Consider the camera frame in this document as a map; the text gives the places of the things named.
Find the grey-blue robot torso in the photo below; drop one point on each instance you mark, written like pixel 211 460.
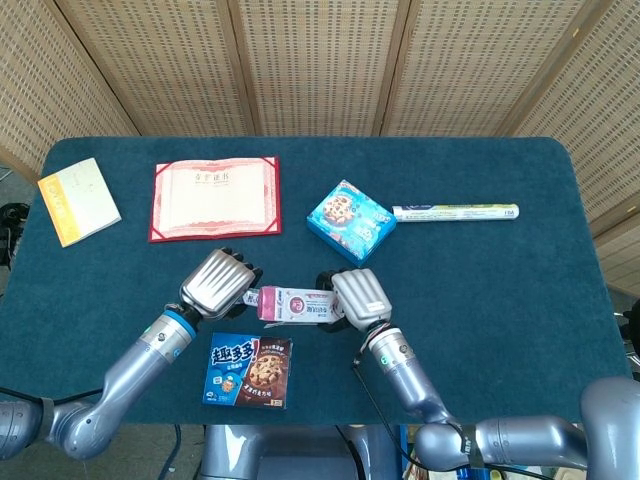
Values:
pixel 295 455

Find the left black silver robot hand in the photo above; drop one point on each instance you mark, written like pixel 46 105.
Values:
pixel 215 285

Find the white pink toothpaste box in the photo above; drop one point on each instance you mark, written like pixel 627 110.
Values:
pixel 295 305

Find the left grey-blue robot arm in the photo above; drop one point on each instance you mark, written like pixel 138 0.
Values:
pixel 135 370

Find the long white wrap roll box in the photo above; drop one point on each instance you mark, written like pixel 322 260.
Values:
pixel 455 212

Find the yellow white book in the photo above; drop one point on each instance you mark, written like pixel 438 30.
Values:
pixel 80 200

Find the woven wooden folding screen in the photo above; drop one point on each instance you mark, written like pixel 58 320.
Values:
pixel 320 65

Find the black equipment beside table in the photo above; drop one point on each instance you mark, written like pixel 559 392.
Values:
pixel 12 230

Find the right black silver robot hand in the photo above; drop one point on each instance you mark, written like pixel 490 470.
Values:
pixel 360 297

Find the blue brown cookie box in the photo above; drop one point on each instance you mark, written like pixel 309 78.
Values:
pixel 247 372

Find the red certificate folder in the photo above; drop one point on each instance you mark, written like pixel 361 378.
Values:
pixel 215 200

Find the light blue cookie box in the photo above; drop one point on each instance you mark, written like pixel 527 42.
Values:
pixel 350 222

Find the purple white tube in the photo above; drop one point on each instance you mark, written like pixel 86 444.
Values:
pixel 251 297

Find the dark teal table mat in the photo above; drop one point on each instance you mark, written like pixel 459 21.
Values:
pixel 500 300

